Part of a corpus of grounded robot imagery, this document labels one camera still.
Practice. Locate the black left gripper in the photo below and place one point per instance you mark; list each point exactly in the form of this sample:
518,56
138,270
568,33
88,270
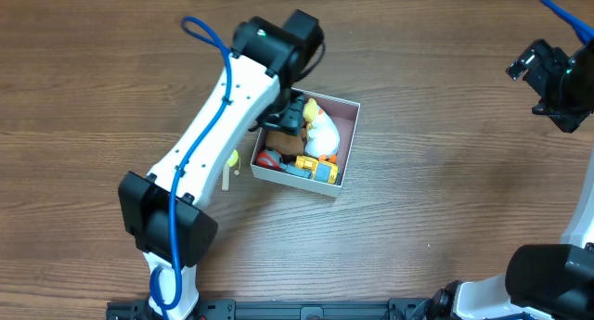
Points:
285,118

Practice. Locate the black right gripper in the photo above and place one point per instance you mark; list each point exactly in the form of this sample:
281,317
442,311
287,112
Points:
542,72

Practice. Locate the brown plush bear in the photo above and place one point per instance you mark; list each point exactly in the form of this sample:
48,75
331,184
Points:
286,144

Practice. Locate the white plush duck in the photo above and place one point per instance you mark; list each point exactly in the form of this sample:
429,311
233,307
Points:
322,135

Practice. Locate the red toy ball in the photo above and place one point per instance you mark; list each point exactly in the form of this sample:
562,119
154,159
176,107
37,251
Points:
270,159

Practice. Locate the white box pink interior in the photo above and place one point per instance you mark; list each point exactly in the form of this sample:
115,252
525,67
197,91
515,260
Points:
345,114

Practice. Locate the yellow toy bulldozer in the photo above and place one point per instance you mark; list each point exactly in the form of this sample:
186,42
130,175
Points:
317,170

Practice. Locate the yellow wooden rattle drum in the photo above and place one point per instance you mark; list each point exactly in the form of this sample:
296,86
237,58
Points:
232,166

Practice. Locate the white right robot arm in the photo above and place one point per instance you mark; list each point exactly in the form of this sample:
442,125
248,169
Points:
546,281

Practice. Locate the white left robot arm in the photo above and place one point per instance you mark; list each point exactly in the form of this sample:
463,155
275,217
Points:
164,209

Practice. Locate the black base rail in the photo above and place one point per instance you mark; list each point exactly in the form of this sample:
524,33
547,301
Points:
391,309

